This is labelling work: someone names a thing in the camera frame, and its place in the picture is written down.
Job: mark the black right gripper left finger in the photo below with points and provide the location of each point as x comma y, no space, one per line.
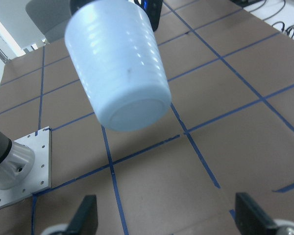
85,220

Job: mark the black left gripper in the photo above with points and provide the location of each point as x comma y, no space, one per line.
151,7

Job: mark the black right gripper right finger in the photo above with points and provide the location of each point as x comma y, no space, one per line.
250,218

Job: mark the light blue plastic cup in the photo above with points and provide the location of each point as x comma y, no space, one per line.
114,52

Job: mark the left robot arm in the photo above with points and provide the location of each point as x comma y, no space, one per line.
6,142

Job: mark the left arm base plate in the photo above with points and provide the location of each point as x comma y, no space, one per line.
27,168

